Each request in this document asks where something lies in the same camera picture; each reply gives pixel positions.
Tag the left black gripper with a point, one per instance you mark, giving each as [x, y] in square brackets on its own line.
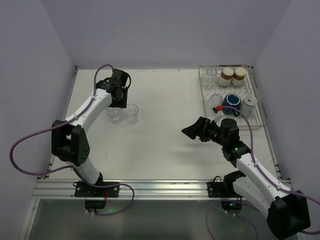
[122, 99]

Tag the wire dish rack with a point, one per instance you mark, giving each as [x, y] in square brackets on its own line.
[223, 98]

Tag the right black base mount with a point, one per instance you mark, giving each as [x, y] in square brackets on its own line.
[223, 188]

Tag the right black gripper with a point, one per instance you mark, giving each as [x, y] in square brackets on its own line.
[203, 129]

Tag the brown banded cup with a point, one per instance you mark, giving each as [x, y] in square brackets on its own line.
[239, 75]
[225, 77]

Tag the clear glass rack back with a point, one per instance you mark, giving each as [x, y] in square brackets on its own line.
[209, 77]

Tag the white ceramic footed cup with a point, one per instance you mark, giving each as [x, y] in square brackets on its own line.
[248, 105]

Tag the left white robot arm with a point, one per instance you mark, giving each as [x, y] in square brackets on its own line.
[69, 140]

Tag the aluminium mounting rail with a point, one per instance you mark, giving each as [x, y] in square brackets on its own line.
[64, 189]

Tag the clear glass beside mug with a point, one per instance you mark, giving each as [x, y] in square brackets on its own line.
[214, 100]

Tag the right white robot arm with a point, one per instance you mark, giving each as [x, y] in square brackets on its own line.
[286, 211]

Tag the brown banded cup left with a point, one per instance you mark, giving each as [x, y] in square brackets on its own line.
[225, 77]

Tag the dark blue mug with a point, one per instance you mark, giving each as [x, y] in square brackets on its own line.
[231, 100]

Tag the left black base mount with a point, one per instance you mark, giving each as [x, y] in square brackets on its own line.
[95, 198]

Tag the brown banded cup right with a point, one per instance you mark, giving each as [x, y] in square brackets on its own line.
[239, 75]

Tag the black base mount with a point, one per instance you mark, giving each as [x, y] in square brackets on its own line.
[223, 188]
[95, 198]

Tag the clear faceted glass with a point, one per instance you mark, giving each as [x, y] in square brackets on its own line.
[131, 114]

